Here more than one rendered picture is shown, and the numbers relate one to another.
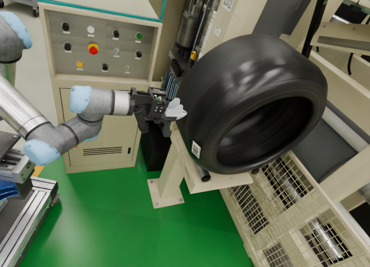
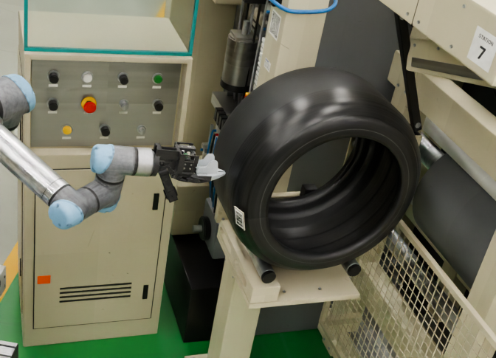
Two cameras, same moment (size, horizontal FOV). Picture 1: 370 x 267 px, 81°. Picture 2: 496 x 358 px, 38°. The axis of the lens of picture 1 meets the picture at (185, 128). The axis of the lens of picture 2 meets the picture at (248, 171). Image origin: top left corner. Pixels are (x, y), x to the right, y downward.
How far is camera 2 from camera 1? 123 cm
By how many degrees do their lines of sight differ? 13
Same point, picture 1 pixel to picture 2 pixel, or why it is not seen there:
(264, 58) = (305, 97)
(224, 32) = (274, 66)
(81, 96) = (105, 153)
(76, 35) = (66, 88)
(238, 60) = (277, 102)
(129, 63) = (142, 122)
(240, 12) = (290, 41)
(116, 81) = not seen: hidden behind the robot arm
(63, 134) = (85, 195)
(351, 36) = (438, 57)
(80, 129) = (100, 192)
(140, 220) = not seen: outside the picture
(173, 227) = not seen: outside the picture
